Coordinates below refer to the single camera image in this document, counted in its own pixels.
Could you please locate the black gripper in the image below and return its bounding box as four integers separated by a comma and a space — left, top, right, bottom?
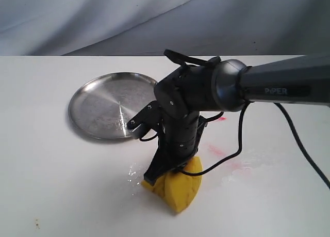
143, 111, 207, 183

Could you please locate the yellow sponge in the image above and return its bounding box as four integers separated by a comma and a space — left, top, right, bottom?
141, 172, 202, 214

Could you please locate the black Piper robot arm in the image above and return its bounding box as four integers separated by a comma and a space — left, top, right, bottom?
144, 50, 329, 185

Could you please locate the round steel plate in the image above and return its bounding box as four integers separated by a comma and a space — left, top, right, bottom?
68, 72, 157, 142

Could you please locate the white backdrop cloth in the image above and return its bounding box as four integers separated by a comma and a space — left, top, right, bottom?
1, 0, 329, 56

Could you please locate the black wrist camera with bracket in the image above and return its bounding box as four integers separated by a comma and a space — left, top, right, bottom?
126, 101, 162, 139

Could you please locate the black cable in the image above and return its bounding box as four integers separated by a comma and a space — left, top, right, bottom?
180, 102, 330, 191

